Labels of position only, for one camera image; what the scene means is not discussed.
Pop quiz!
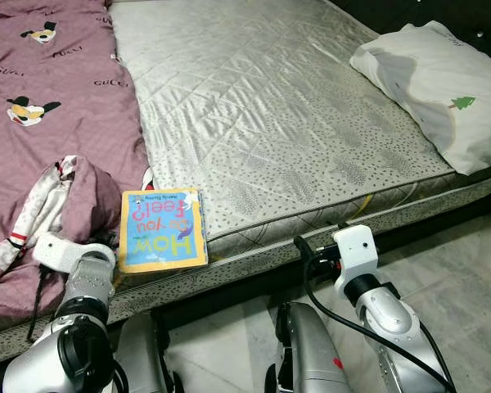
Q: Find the colourful children's picture book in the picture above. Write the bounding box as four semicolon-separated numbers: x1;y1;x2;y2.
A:
117;187;209;275

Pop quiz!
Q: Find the white pillow green tree print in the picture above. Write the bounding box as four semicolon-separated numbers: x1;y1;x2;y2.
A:
349;22;491;177

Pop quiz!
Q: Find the silver robot right leg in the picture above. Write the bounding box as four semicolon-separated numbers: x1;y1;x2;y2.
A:
266;301;353;393

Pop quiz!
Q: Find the silver robot leg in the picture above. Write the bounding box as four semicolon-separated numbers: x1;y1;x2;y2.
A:
115;311;177;393
266;301;353;393

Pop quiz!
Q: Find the grey patterned bed base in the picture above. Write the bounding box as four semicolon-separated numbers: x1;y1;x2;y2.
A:
0;184;491;365

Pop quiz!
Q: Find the white quilted mattress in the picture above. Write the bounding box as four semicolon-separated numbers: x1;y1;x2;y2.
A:
106;0;491;271

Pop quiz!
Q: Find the silver robot left leg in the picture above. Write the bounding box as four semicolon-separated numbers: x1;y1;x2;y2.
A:
115;311;177;393

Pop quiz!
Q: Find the white red striped cloth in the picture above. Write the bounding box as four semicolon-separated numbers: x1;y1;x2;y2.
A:
0;157;74;267

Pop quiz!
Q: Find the pink cartoon print blanket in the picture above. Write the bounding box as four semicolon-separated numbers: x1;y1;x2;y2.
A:
0;0;152;320

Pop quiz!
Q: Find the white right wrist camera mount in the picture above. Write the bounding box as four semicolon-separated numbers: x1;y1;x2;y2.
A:
331;225;379;283

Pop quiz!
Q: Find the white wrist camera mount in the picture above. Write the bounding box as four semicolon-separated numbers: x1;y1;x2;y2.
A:
331;225;379;283
33;232;115;275

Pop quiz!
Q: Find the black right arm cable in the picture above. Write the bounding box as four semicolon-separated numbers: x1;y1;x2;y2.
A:
302;258;453;392

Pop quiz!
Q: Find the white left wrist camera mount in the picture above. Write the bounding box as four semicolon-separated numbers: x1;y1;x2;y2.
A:
33;232;115;275

